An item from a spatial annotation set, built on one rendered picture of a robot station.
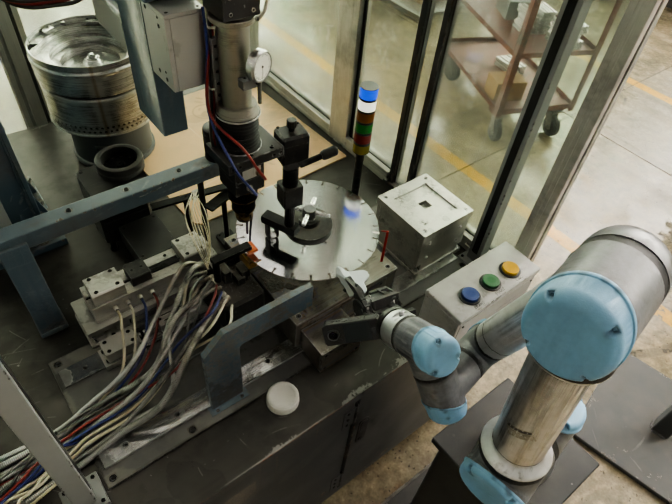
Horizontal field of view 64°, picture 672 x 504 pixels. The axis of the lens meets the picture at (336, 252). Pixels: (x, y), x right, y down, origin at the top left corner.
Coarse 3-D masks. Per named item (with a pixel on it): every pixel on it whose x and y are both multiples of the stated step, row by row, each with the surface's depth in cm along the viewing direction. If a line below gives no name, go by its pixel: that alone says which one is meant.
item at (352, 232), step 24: (264, 192) 131; (312, 192) 133; (336, 192) 134; (336, 216) 128; (360, 216) 128; (240, 240) 120; (264, 240) 120; (288, 240) 121; (336, 240) 122; (360, 240) 123; (264, 264) 116; (288, 264) 116; (312, 264) 117; (336, 264) 117; (360, 264) 118
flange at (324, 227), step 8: (296, 216) 125; (320, 216) 126; (312, 224) 122; (320, 224) 124; (328, 224) 124; (304, 232) 122; (312, 232) 122; (320, 232) 122; (328, 232) 123; (304, 240) 121; (312, 240) 121; (320, 240) 122
